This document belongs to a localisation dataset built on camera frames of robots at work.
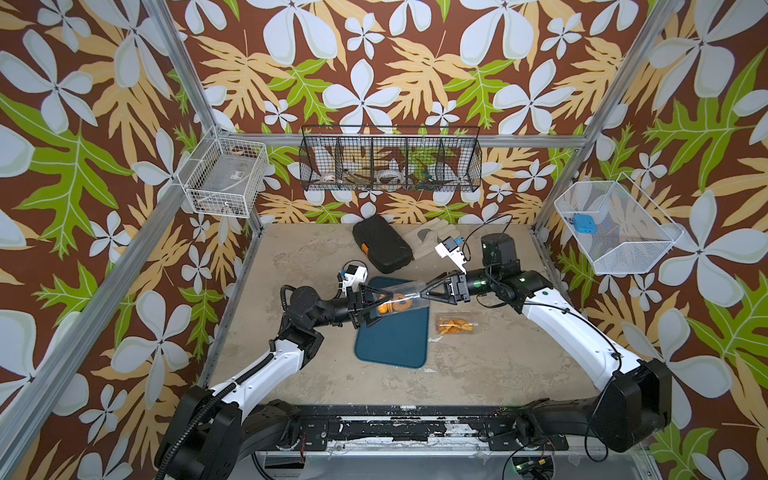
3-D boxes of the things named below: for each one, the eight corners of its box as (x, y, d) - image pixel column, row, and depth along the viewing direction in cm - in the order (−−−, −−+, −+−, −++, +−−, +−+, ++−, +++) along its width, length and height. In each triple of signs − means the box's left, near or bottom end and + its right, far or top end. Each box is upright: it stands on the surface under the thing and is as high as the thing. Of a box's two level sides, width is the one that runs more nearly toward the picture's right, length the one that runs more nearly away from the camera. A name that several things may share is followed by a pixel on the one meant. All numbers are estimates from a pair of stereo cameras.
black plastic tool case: (380, 278, 106) (380, 268, 101) (348, 234, 119) (347, 224, 115) (415, 261, 111) (416, 251, 106) (381, 220, 124) (381, 210, 120)
